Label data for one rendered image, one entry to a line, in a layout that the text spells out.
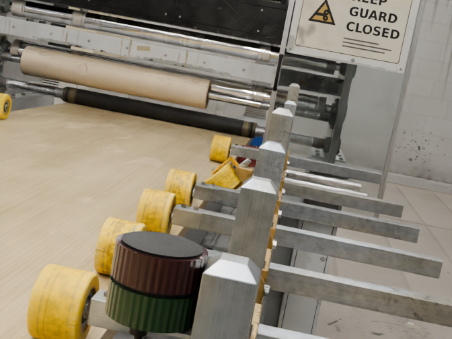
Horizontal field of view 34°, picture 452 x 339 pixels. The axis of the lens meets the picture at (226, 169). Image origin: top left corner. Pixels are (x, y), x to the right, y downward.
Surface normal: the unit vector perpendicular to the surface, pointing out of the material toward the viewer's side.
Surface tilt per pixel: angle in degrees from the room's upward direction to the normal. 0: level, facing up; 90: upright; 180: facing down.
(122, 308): 90
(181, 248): 0
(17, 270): 0
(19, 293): 0
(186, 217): 90
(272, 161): 90
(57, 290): 50
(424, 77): 90
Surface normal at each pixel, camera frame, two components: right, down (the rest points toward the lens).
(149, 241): 0.18, -0.97
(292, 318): -0.11, 0.14
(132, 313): -0.31, 0.10
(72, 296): 0.01, -0.43
